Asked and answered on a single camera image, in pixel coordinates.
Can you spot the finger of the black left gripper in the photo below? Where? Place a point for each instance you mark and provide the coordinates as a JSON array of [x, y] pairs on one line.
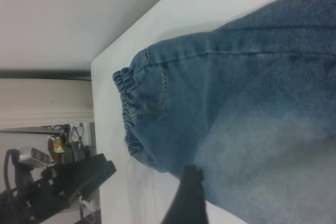
[[92, 174]]

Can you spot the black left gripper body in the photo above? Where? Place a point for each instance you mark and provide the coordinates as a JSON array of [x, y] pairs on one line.
[[52, 187]]

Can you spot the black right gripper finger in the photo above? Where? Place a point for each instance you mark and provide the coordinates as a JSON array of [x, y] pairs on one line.
[[190, 197]]

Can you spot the blue denim elastic-waist pants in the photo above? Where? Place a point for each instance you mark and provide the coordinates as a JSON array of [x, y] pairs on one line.
[[236, 90]]

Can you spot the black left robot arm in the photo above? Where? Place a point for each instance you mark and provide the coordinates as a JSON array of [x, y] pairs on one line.
[[13, 208]]

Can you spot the yellow green packet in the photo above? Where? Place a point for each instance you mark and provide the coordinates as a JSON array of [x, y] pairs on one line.
[[59, 147]]

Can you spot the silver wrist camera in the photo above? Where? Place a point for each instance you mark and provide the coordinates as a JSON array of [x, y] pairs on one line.
[[31, 155]]

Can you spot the beige ribbed wall panel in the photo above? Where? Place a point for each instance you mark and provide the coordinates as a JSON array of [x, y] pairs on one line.
[[44, 103]]

